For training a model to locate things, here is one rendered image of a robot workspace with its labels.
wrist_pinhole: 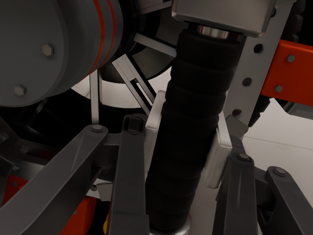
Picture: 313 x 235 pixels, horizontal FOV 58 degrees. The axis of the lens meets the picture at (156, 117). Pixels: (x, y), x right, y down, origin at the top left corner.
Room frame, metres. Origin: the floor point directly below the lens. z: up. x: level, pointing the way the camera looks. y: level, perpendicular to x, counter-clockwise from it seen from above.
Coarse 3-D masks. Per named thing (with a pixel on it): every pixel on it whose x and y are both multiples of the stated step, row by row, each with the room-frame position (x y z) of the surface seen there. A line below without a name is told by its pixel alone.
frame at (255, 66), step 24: (288, 0) 0.36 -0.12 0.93; (264, 48) 0.37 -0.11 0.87; (240, 72) 0.37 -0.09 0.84; (264, 72) 0.37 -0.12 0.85; (240, 96) 0.37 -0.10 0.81; (0, 120) 0.43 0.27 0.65; (240, 120) 0.37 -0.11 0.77; (0, 144) 0.40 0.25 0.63; (24, 144) 0.42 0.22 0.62; (0, 168) 0.38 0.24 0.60; (24, 168) 0.38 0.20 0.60; (96, 192) 0.37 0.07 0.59
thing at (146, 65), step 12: (156, 12) 0.65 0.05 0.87; (168, 12) 0.65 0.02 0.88; (144, 24) 0.61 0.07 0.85; (156, 24) 0.65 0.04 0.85; (168, 24) 0.65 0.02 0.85; (180, 24) 0.65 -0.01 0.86; (156, 36) 0.65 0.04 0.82; (168, 36) 0.65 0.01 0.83; (144, 48) 0.65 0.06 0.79; (144, 60) 0.65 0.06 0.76; (156, 60) 0.65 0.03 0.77; (168, 60) 0.65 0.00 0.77; (108, 72) 0.66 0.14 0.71; (144, 72) 0.65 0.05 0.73; (156, 72) 0.65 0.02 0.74
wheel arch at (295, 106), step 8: (312, 0) 0.64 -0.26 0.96; (312, 8) 0.63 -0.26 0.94; (304, 16) 0.67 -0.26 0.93; (312, 16) 0.62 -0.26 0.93; (304, 24) 0.65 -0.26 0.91; (312, 24) 0.61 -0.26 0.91; (304, 32) 0.64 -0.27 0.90; (312, 32) 0.60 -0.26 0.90; (304, 40) 0.63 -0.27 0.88; (312, 40) 0.59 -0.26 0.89; (280, 104) 0.59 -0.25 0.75; (288, 104) 0.55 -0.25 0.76; (296, 104) 0.54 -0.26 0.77; (288, 112) 0.54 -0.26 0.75
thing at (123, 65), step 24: (120, 0) 0.52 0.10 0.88; (144, 0) 0.48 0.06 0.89; (168, 0) 0.48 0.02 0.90; (120, 48) 0.52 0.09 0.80; (168, 48) 0.48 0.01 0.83; (96, 72) 0.48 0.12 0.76; (120, 72) 0.48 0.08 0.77; (72, 96) 0.66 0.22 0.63; (96, 96) 0.48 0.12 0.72; (144, 96) 0.49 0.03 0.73; (24, 120) 0.47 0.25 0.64; (48, 120) 0.51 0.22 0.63; (72, 120) 0.56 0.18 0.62; (96, 120) 0.48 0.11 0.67; (120, 120) 0.60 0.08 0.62; (48, 144) 0.46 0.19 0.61
